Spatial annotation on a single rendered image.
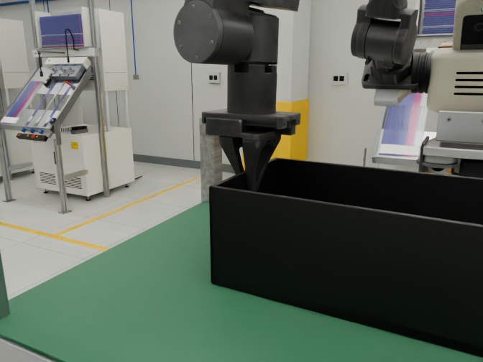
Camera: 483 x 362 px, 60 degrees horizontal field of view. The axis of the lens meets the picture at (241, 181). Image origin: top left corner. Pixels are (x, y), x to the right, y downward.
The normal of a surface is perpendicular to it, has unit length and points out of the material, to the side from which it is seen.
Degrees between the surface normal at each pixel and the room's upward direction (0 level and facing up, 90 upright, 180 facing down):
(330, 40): 90
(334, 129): 90
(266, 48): 90
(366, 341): 0
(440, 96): 98
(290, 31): 90
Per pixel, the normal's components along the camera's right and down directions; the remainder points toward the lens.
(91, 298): 0.00, -0.97
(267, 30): 0.45, 0.22
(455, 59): -0.47, 0.36
